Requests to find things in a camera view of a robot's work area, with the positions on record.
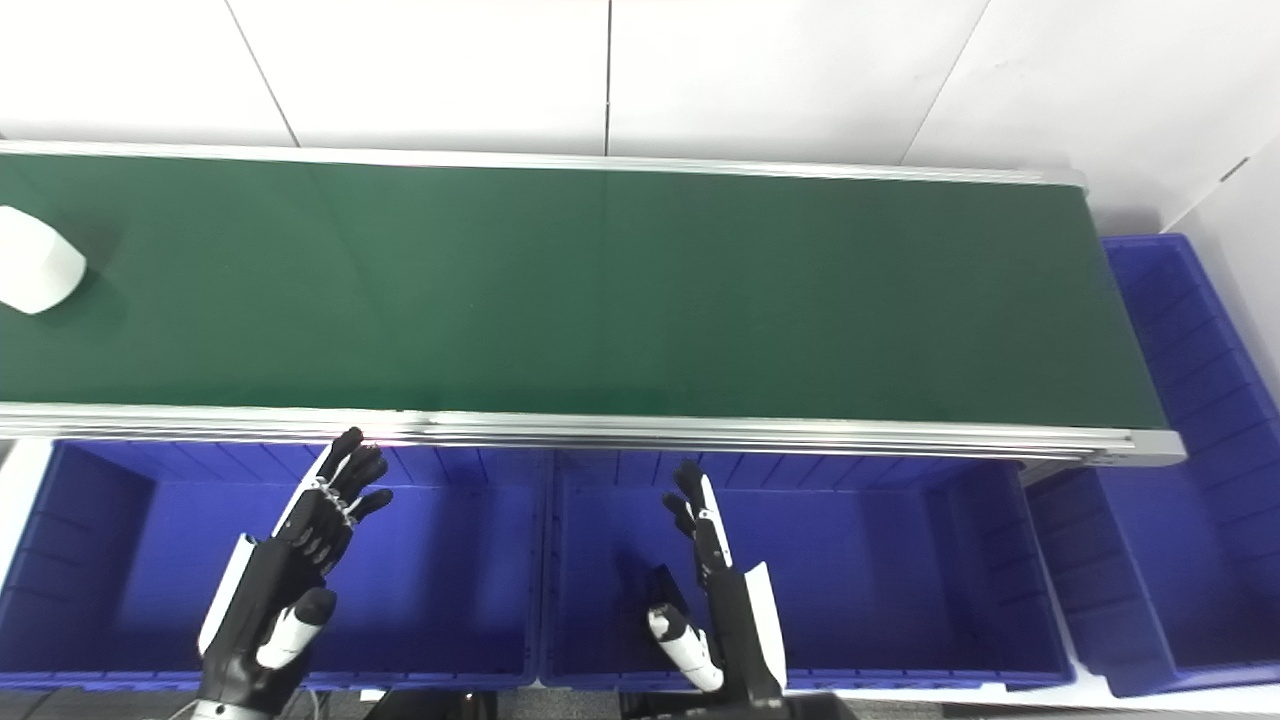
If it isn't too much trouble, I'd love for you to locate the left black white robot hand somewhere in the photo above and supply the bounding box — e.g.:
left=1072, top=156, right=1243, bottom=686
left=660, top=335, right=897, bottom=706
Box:
left=196, top=427, right=394, bottom=713

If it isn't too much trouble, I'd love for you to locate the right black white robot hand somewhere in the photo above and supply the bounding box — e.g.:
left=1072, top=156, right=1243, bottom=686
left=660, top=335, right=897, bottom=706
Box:
left=647, top=459, right=788, bottom=701

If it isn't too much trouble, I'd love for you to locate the white rounded plastic part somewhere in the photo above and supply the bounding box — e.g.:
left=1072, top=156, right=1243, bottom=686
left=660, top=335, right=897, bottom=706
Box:
left=0, top=205, right=88, bottom=316

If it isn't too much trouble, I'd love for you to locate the blue plastic bin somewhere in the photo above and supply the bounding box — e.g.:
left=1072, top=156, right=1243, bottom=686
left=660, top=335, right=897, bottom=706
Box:
left=540, top=450, right=1079, bottom=691
left=0, top=440, right=549, bottom=693
left=1025, top=233, right=1280, bottom=699

